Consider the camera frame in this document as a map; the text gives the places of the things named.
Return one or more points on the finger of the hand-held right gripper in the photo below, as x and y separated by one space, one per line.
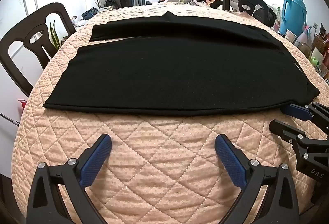
282 129
295 111

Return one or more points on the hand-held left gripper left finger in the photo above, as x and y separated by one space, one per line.
96 159

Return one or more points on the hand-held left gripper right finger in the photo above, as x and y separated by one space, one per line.
231 159

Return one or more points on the black pants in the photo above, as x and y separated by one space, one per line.
167 72

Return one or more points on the peach quilted blanket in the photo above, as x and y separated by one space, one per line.
154 152

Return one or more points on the white cup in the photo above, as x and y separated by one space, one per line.
290 35

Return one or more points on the black backpack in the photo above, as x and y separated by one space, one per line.
270 17

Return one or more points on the blue thermos jug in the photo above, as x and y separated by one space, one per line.
295 13

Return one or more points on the green potted plant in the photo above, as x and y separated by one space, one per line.
55 36

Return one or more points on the dark blue bag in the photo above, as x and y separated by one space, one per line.
90 13

